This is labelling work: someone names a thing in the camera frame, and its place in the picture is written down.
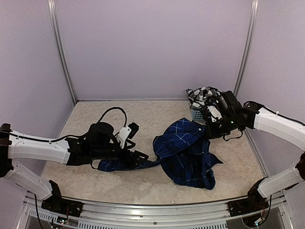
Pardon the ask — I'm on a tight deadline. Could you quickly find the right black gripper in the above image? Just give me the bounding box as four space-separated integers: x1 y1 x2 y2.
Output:
204 113 238 139

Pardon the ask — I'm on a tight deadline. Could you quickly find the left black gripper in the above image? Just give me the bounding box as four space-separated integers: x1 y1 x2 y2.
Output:
91 142 148 169

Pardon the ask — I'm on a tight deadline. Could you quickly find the light blue plastic basket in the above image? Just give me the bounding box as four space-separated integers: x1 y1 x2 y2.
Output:
190 102 207 121

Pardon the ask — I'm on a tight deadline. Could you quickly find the blue plaid long sleeve shirt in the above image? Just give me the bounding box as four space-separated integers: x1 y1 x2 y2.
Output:
97 117 222 190

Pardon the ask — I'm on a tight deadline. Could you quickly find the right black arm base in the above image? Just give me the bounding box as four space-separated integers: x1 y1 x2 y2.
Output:
227 178 269 217

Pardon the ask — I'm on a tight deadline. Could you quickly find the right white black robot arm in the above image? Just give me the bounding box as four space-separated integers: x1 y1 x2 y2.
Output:
201 91 305 212

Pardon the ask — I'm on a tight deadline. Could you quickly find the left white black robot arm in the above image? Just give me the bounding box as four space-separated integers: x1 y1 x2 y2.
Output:
0 122 149 212

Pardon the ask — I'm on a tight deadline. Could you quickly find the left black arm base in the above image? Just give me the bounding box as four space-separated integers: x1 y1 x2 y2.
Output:
41 180 83 218

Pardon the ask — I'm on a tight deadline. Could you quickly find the black white checkered shirt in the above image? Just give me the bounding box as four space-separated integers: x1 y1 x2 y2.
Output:
186 86 223 110

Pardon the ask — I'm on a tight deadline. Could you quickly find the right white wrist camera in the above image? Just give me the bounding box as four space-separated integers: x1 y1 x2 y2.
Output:
206 105 222 123

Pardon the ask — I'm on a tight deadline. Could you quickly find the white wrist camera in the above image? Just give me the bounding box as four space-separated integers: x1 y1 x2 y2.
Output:
116 122 139 149
206 105 222 123

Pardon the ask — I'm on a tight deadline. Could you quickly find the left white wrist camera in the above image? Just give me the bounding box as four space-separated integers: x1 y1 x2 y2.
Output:
116 122 139 149

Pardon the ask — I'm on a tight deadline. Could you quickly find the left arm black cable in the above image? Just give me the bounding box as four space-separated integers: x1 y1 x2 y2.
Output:
97 107 128 127

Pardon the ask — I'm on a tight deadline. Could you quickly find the front aluminium rail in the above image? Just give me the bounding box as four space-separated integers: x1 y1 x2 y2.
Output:
22 200 290 229

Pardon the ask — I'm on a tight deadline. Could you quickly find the right aluminium frame post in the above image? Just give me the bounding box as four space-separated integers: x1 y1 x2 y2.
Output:
234 0 259 97

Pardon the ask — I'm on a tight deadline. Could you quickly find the aluminium frame post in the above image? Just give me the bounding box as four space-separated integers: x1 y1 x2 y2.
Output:
234 0 259 97
47 0 78 105

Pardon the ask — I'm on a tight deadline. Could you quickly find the left aluminium frame post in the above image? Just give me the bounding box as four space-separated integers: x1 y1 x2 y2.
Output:
47 0 78 105

